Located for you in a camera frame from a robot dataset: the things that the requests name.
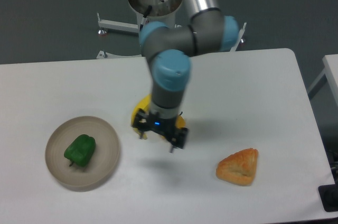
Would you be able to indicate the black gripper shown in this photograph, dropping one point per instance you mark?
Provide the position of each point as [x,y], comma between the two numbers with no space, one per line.
[166,127]

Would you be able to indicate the green bell pepper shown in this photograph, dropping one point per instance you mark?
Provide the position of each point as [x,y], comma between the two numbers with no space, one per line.
[81,150]

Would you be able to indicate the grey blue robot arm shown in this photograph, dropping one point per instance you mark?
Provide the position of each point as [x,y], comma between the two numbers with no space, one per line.
[170,71]

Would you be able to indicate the yellow bell pepper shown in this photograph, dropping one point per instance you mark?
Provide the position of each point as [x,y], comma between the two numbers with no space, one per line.
[180,122]

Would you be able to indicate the beige round plate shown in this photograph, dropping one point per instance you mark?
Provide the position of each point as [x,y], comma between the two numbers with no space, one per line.
[103,163]

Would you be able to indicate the yellow banana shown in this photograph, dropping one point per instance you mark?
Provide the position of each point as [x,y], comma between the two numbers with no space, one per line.
[144,105]

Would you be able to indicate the golden triangular pastry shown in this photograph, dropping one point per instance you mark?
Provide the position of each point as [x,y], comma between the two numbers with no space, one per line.
[239,168]

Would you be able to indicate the black device at edge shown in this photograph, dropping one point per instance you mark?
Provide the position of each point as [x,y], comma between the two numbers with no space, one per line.
[328,195]

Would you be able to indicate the white side table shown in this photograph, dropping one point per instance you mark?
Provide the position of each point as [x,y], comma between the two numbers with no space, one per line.
[327,75]

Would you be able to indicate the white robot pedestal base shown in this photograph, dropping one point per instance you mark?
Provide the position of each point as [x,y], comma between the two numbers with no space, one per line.
[197,25]

